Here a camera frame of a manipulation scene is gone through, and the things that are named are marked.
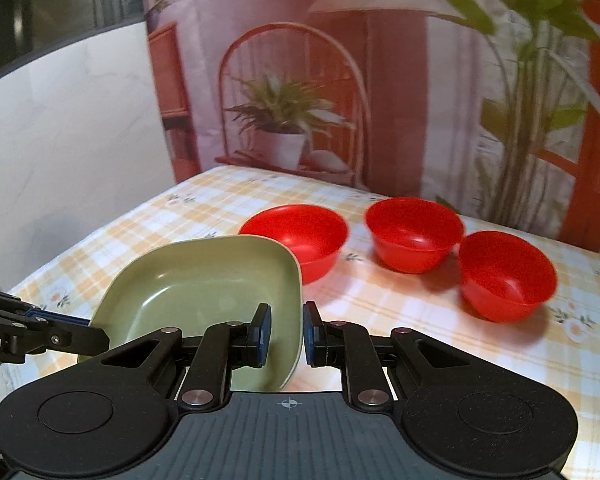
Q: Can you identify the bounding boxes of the yellow plaid floral tablecloth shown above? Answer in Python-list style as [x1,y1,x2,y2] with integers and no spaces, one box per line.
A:
[12,166,600,479]

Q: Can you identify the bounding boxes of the green rectangular plastic plate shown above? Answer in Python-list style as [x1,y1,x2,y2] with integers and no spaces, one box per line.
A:
[91,235,302,392]

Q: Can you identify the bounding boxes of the red plastic bowl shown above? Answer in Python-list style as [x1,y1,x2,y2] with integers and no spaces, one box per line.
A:
[457,231,558,323]
[364,197,465,274]
[239,204,349,285]

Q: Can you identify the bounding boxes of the printed plant chair backdrop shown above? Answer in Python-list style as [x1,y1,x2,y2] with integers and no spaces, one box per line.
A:
[143,0,600,252]

